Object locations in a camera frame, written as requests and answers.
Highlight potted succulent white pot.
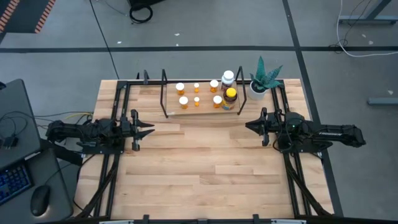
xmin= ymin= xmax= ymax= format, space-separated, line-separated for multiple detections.
xmin=248 ymin=55 xmax=284 ymax=101

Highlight black power adapter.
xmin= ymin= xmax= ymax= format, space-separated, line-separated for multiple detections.
xmin=1 ymin=135 xmax=19 ymax=149

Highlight thin black floor cable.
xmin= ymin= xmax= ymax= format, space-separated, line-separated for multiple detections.
xmin=89 ymin=0 xmax=120 ymax=79

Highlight black coiled cable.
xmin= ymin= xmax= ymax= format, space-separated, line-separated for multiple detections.
xmin=129 ymin=3 xmax=154 ymax=24

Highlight black keyboard blue backlight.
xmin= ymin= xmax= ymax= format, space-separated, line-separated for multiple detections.
xmin=0 ymin=163 xmax=34 ymax=206

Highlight dark grey side desk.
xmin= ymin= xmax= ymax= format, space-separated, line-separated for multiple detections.
xmin=0 ymin=147 xmax=75 ymax=224

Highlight dark grey raised panel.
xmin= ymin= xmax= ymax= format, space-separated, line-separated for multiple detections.
xmin=0 ymin=78 xmax=42 ymax=170

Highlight black computer mouse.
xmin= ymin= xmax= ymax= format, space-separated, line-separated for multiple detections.
xmin=30 ymin=185 xmax=52 ymax=218

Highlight white floor cable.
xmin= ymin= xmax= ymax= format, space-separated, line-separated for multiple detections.
xmin=335 ymin=0 xmax=398 ymax=58

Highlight black aluminium rig frame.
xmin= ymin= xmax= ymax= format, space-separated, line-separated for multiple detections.
xmin=73 ymin=70 xmax=398 ymax=224

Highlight grey metal table foot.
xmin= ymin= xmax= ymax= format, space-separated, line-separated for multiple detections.
xmin=368 ymin=97 xmax=398 ymax=106

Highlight grey metal table base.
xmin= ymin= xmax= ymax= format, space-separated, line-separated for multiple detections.
xmin=338 ymin=0 xmax=398 ymax=25

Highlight wooden shelf black wire legs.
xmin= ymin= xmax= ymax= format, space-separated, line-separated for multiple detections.
xmin=159 ymin=65 xmax=248 ymax=119

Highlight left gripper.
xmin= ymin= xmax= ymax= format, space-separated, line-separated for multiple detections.
xmin=119 ymin=108 xmax=155 ymax=152

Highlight white headache medicine bottle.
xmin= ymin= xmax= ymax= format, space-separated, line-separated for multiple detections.
xmin=221 ymin=70 xmax=235 ymax=91

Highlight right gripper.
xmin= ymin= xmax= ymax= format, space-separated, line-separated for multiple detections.
xmin=245 ymin=107 xmax=282 ymax=147

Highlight yellow fish oil bottle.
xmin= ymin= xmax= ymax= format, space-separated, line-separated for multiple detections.
xmin=221 ymin=87 xmax=238 ymax=111

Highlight black mat orange striped edge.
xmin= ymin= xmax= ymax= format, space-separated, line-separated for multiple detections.
xmin=0 ymin=0 xmax=57 ymax=34

